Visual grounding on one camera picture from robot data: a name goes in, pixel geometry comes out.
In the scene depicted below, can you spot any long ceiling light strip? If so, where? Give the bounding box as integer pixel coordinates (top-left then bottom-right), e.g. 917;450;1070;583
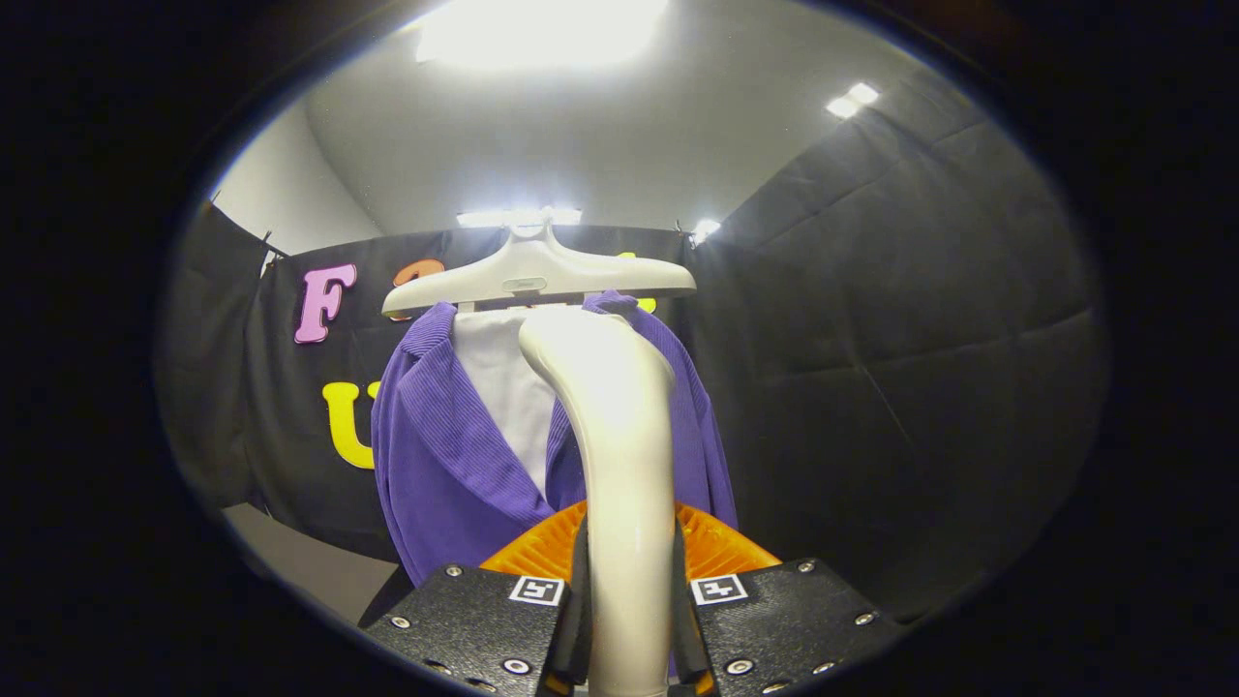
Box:
457;207;584;228

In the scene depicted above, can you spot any white garment steamer head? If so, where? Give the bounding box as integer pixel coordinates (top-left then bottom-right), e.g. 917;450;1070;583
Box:
518;307;677;697

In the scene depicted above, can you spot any grey cabinet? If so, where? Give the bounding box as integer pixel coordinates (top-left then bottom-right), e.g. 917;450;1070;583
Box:
221;503;400;625

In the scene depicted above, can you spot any double ceiling light panel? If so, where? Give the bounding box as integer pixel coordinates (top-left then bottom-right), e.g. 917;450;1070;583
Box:
826;82;880;119

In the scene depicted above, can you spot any large ceiling light panel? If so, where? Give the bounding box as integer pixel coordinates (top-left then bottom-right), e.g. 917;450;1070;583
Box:
416;0;671;69

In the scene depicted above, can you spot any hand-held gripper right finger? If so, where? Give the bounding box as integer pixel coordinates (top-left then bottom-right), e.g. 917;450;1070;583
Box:
673;500;906;697

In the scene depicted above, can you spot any purple corduroy jacket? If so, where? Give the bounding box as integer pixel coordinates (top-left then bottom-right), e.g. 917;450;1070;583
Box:
371;289;739;589

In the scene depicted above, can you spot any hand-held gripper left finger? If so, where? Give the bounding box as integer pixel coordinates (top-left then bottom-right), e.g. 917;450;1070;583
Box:
358;500;591;697

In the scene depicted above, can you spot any white plastic clothes hanger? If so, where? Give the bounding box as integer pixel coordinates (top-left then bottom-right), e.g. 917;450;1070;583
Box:
381;206;697;318

